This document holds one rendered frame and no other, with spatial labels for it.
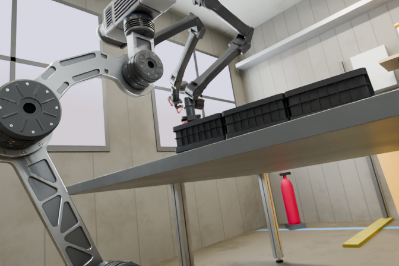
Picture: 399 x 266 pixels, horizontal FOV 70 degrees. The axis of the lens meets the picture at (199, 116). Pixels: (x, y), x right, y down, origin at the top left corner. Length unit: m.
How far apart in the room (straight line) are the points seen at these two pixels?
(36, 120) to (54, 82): 0.25
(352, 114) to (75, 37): 2.79
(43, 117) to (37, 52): 1.97
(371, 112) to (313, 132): 0.10
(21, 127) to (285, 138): 0.68
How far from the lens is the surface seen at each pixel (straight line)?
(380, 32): 4.08
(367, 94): 1.15
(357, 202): 3.98
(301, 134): 0.57
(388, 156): 2.90
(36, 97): 0.93
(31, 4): 3.09
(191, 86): 1.51
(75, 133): 2.70
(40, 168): 1.08
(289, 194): 3.81
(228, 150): 0.67
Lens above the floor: 0.59
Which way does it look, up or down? 15 degrees up
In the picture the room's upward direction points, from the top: 8 degrees counter-clockwise
